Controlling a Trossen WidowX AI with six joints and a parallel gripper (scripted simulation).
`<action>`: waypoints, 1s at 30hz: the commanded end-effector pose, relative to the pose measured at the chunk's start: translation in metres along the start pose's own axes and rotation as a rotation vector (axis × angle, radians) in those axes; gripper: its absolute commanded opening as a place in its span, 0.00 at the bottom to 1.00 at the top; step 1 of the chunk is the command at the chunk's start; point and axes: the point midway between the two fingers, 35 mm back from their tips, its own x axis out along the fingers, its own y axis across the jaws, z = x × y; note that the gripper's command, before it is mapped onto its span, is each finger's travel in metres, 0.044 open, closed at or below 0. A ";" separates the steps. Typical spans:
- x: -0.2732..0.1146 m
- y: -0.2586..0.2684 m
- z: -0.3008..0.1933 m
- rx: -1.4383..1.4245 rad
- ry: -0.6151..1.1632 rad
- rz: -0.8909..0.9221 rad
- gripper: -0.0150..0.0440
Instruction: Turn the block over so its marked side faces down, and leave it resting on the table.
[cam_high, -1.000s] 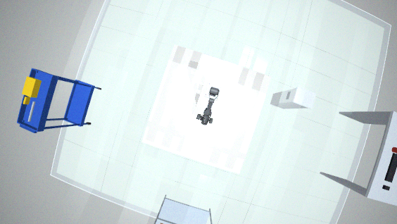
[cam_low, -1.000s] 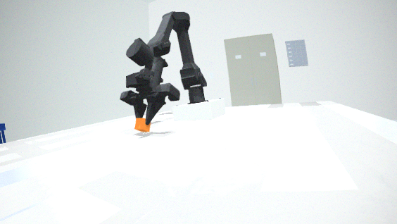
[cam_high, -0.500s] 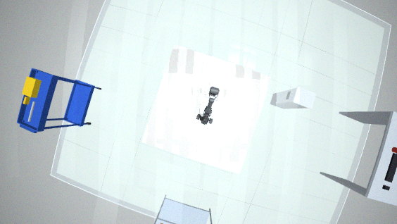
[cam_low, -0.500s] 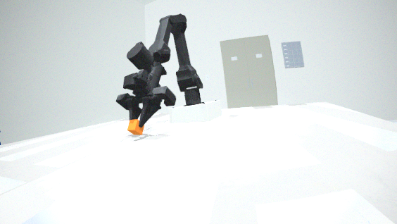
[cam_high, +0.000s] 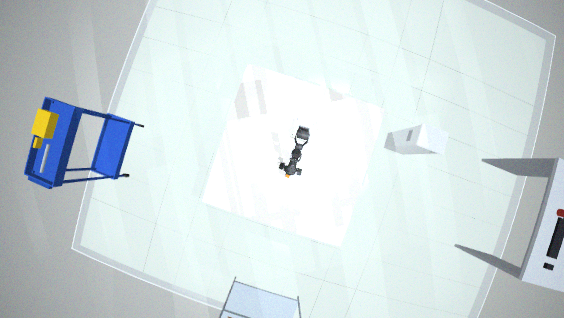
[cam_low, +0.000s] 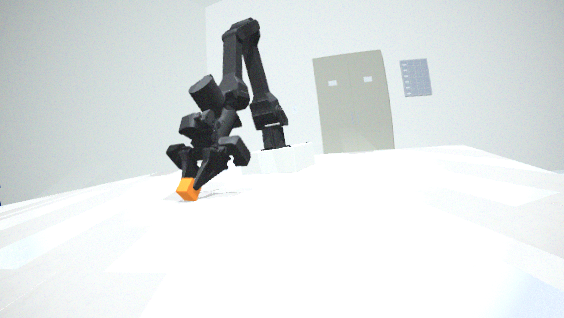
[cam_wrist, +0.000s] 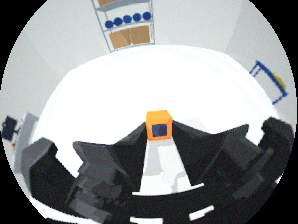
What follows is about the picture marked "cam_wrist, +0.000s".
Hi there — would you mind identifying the orange block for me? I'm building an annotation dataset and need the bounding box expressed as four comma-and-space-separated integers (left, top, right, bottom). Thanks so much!
145, 111, 172, 140

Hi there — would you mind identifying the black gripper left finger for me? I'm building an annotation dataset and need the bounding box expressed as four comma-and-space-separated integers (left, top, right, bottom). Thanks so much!
72, 121, 148, 193

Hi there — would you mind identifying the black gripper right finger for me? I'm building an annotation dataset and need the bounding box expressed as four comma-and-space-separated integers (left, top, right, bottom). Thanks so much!
172, 119, 250, 186

